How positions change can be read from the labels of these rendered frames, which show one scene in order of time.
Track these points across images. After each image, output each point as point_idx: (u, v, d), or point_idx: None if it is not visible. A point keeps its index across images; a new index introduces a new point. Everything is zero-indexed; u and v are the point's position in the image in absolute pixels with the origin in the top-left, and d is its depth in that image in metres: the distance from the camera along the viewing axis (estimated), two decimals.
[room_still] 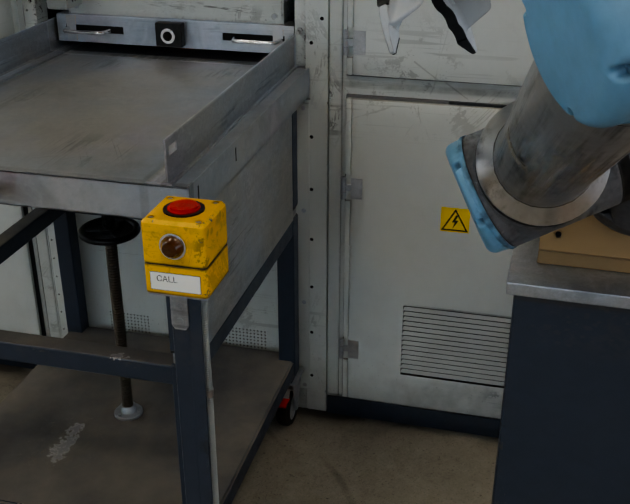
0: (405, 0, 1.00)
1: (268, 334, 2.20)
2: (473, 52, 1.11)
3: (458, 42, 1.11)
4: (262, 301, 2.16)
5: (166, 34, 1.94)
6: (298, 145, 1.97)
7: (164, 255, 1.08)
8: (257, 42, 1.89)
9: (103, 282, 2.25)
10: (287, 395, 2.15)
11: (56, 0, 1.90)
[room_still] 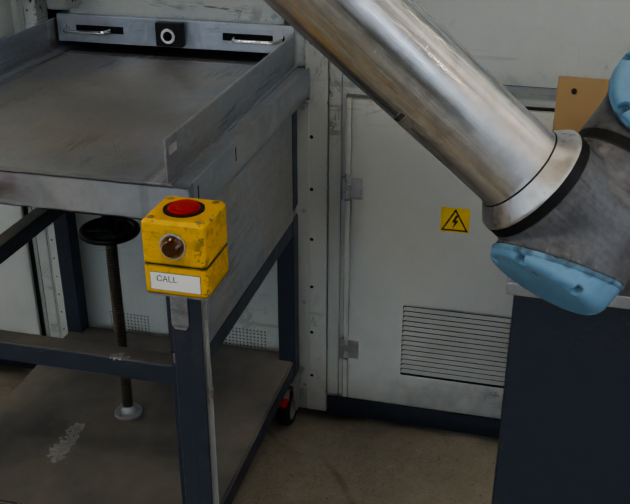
0: None
1: (268, 334, 2.20)
2: None
3: None
4: (262, 301, 2.16)
5: (166, 34, 1.94)
6: (298, 145, 1.97)
7: (164, 255, 1.08)
8: (257, 42, 1.89)
9: (103, 282, 2.25)
10: (287, 395, 2.15)
11: (56, 0, 1.90)
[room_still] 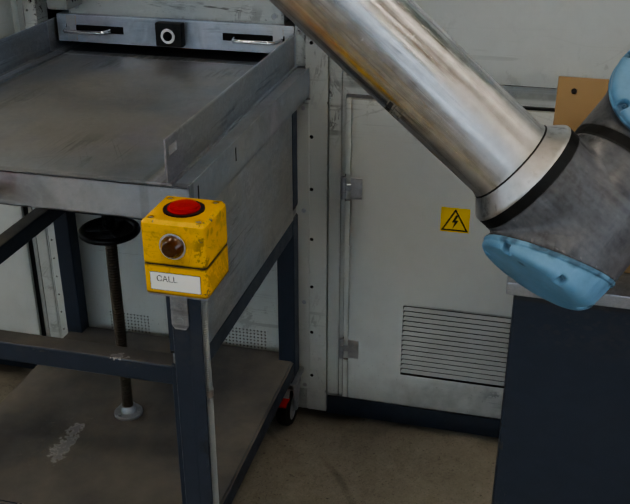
0: None
1: (268, 334, 2.20)
2: None
3: None
4: (262, 301, 2.16)
5: (166, 34, 1.94)
6: (298, 145, 1.97)
7: (164, 255, 1.08)
8: (257, 42, 1.89)
9: (103, 282, 2.25)
10: (287, 395, 2.15)
11: (56, 0, 1.90)
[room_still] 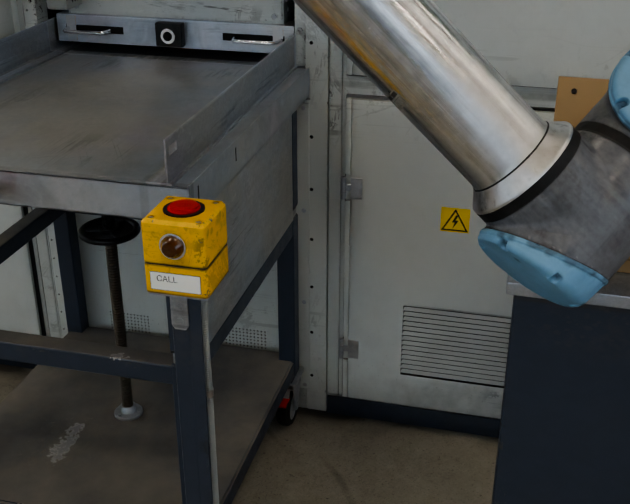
0: None
1: (268, 334, 2.20)
2: None
3: None
4: (262, 301, 2.16)
5: (166, 34, 1.94)
6: (298, 145, 1.97)
7: (164, 255, 1.08)
8: (257, 42, 1.89)
9: (103, 282, 2.25)
10: (287, 395, 2.15)
11: (56, 0, 1.90)
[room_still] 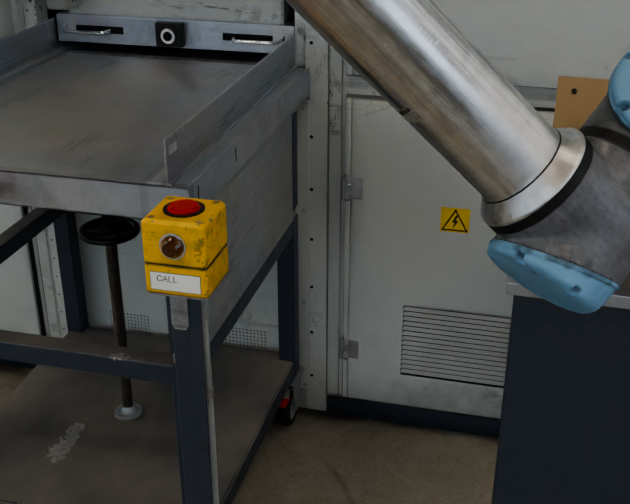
0: None
1: (268, 334, 2.20)
2: None
3: None
4: (262, 301, 2.16)
5: (166, 34, 1.94)
6: (298, 145, 1.97)
7: (164, 255, 1.08)
8: (257, 42, 1.89)
9: (103, 282, 2.25)
10: (287, 395, 2.15)
11: (56, 0, 1.90)
